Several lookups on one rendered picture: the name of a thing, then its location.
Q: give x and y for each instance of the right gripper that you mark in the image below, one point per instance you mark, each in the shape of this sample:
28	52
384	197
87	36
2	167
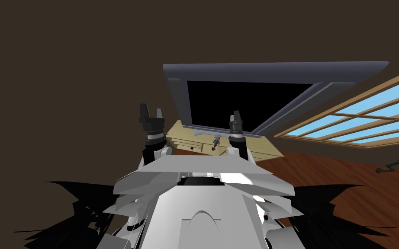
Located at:
236	126

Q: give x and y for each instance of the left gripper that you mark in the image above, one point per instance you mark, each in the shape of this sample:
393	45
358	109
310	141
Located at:
152	123

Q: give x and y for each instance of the grey flat screen television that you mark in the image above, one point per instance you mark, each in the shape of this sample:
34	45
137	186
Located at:
241	100

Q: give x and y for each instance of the small grey figurine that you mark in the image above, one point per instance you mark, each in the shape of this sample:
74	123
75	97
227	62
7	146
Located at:
216	141

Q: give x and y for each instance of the light wooden television cabinet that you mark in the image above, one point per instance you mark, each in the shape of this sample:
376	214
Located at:
189	138

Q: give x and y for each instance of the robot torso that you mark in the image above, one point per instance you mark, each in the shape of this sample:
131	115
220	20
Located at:
199	214

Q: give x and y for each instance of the wooden framed window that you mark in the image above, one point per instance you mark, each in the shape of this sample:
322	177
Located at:
365	121

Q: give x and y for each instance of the dark grey bent object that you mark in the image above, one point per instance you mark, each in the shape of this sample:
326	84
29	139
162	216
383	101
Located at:
391	166

